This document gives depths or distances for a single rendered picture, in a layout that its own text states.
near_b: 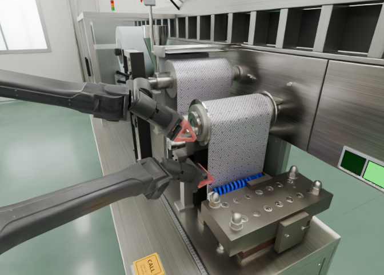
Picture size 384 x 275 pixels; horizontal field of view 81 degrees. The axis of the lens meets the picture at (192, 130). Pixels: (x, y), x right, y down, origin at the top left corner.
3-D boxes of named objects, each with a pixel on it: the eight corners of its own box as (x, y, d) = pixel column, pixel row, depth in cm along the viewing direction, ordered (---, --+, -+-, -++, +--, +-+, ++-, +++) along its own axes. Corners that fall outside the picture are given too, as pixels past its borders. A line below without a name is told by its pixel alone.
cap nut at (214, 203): (206, 202, 70) (207, 191, 68) (216, 199, 71) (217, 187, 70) (212, 210, 67) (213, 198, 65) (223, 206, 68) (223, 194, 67)
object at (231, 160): (206, 192, 76) (208, 143, 68) (260, 174, 85) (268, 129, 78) (207, 193, 76) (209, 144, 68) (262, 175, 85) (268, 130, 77)
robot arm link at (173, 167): (165, 166, 60) (160, 152, 64) (152, 184, 62) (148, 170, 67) (186, 171, 64) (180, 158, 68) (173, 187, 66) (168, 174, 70)
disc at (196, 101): (187, 133, 80) (188, 92, 73) (189, 133, 80) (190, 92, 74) (208, 154, 68) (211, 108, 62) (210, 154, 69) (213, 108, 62)
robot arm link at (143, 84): (103, 121, 57) (103, 91, 52) (106, 96, 65) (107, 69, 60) (151, 124, 61) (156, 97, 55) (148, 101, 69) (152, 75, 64)
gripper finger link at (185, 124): (191, 152, 64) (167, 138, 59) (182, 142, 70) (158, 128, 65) (206, 132, 64) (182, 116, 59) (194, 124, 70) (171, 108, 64)
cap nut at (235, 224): (226, 223, 63) (227, 210, 61) (237, 218, 64) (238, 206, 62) (234, 232, 60) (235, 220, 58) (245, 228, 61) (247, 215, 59)
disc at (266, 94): (244, 122, 90) (250, 85, 84) (246, 121, 90) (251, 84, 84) (271, 138, 78) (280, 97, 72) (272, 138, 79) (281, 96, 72)
